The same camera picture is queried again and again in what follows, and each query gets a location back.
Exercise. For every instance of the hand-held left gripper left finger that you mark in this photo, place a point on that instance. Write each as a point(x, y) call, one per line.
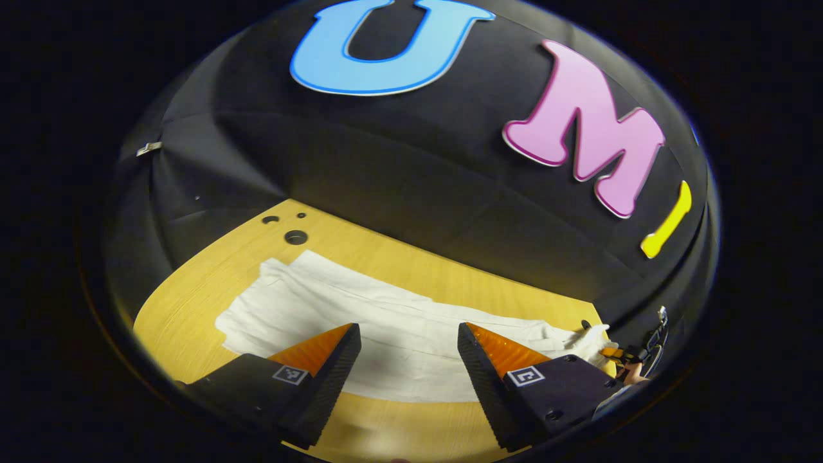
point(334, 373)

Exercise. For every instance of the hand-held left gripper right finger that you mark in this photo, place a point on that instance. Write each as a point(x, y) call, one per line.
point(482, 379)

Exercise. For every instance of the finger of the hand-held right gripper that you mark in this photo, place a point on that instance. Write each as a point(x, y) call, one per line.
point(611, 352)

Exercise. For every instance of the white jeans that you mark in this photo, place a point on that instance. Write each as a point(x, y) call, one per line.
point(398, 341)

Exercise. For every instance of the black backdrop cloth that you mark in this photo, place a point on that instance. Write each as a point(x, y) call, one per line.
point(398, 167)

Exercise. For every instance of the small white tag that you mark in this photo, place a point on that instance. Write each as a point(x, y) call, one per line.
point(149, 148)

